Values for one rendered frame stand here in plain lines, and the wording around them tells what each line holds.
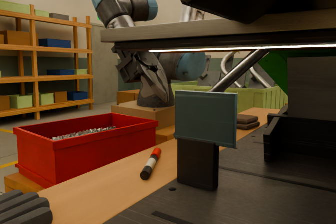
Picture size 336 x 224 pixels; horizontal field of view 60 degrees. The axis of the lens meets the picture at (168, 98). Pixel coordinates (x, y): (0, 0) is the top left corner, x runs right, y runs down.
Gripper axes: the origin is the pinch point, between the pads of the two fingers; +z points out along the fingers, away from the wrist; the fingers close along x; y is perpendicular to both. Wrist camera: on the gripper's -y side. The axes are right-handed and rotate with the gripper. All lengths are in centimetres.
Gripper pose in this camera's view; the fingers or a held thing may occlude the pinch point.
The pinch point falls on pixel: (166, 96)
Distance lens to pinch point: 73.0
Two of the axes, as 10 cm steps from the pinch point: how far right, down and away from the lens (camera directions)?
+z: 4.8, 8.5, -2.2
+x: -5.5, 0.9, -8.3
